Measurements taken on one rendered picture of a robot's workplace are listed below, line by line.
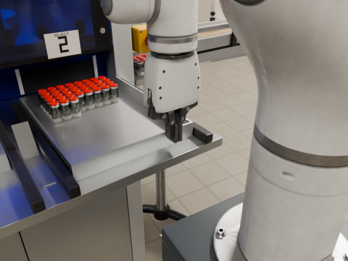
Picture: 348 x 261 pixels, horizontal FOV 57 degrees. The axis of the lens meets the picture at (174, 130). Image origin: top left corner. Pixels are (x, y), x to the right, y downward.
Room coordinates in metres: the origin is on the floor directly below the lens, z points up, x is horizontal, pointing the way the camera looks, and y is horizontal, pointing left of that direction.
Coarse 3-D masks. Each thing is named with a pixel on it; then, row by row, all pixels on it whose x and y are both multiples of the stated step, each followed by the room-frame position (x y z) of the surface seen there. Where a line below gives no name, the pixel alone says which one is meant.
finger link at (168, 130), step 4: (164, 116) 0.52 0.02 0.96; (164, 120) 0.52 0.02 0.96; (168, 124) 0.53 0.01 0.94; (176, 124) 0.53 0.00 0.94; (168, 128) 0.53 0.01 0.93; (172, 128) 0.53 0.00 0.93; (176, 128) 0.52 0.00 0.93; (168, 132) 0.53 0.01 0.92; (172, 132) 0.53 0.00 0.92; (176, 132) 0.52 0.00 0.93; (168, 136) 0.53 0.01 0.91; (172, 136) 0.53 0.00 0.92; (176, 136) 0.52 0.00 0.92; (172, 140) 0.53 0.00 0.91; (176, 140) 0.52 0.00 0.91
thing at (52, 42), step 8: (64, 32) 0.81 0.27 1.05; (72, 32) 0.82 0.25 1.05; (48, 40) 0.78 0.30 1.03; (56, 40) 0.79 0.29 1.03; (64, 40) 0.80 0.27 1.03; (72, 40) 0.82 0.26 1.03; (48, 48) 0.78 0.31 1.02; (56, 48) 0.79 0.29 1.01; (64, 48) 0.80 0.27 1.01; (72, 48) 0.81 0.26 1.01; (80, 48) 0.83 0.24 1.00; (48, 56) 0.78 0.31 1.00; (56, 56) 0.79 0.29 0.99
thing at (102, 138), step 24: (120, 96) 0.80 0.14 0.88; (48, 120) 0.66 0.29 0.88; (72, 120) 0.66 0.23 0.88; (96, 120) 0.66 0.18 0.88; (120, 120) 0.66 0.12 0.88; (144, 120) 0.66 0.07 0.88; (72, 144) 0.55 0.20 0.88; (96, 144) 0.55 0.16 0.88; (120, 144) 0.55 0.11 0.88; (144, 144) 0.52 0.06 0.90; (168, 144) 0.55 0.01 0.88; (72, 168) 0.43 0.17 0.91; (96, 168) 0.46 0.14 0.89
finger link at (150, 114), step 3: (150, 99) 0.52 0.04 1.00; (150, 102) 0.52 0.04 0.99; (150, 105) 0.51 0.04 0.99; (150, 108) 0.51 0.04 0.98; (153, 108) 0.51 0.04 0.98; (150, 111) 0.51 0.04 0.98; (153, 111) 0.51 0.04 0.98; (150, 114) 0.51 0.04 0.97; (153, 114) 0.51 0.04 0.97; (156, 114) 0.51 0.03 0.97; (159, 114) 0.52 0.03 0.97; (150, 117) 0.51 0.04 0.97; (153, 117) 0.51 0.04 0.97; (156, 117) 0.51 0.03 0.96; (159, 117) 0.51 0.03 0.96
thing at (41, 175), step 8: (16, 128) 0.53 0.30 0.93; (24, 128) 0.53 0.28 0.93; (16, 136) 0.52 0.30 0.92; (24, 136) 0.53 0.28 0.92; (32, 136) 0.53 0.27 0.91; (24, 144) 0.52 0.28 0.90; (32, 144) 0.52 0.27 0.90; (24, 152) 0.51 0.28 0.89; (32, 152) 0.51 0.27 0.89; (24, 160) 0.50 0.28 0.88; (32, 160) 0.50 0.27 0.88; (40, 160) 0.50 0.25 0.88; (32, 168) 0.47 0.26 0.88; (40, 168) 0.47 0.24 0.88; (32, 176) 0.45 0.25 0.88; (40, 176) 0.45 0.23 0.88; (48, 176) 0.45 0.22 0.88; (40, 184) 0.42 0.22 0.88; (48, 184) 0.42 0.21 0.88
